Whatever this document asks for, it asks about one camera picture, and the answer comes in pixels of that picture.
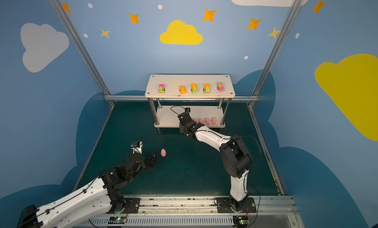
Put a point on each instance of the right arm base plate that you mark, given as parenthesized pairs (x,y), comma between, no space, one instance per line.
(229,205)

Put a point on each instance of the white two-tier shelf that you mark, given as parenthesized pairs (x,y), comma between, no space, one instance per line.
(166,116)

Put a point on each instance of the left controller board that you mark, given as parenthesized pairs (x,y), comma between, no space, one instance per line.
(117,220)

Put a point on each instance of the pink green toy car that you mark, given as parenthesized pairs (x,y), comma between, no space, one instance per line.
(220,87)

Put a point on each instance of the right aluminium frame post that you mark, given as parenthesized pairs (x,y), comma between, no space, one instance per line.
(287,24)

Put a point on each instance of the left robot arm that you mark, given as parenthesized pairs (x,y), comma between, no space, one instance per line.
(99,196)

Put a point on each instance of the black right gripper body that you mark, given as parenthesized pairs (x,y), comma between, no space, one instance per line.
(184,121)

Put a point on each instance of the pink green toy truck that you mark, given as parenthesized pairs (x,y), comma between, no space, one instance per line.
(161,89)

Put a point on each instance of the orange green toy truck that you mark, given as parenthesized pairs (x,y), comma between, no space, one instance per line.
(206,89)

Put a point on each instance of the orange green toy car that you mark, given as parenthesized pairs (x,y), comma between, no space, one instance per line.
(194,89)

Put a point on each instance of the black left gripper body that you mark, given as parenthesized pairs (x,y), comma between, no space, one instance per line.
(146,161)

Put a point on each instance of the controller board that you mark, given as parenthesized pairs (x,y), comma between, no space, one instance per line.
(240,222)
(117,220)

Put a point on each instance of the left aluminium frame post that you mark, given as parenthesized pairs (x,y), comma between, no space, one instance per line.
(73,33)

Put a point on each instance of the aluminium frame post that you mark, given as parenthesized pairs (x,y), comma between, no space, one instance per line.
(73,33)
(287,24)

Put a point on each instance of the rear aluminium crossbar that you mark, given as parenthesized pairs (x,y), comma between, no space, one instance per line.
(124,98)

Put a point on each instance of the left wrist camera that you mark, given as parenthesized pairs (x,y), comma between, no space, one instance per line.
(136,147)

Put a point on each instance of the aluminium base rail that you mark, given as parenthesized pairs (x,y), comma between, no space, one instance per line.
(201,212)

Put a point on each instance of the right controller board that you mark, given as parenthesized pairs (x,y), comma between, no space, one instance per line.
(240,222)

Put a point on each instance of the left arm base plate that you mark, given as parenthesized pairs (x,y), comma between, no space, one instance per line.
(128,205)

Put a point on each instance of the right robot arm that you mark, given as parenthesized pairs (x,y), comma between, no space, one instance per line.
(234,153)

